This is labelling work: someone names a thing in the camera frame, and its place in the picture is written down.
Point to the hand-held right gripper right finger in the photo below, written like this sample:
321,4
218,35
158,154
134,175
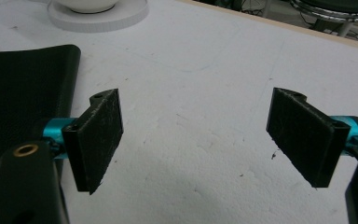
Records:
304,140

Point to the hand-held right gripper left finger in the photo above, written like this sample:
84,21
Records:
95,146

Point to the black textured pouch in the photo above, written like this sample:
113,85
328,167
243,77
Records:
21,102

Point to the white round coaster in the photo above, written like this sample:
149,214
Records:
98,17

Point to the white bowl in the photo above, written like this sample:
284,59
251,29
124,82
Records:
88,4

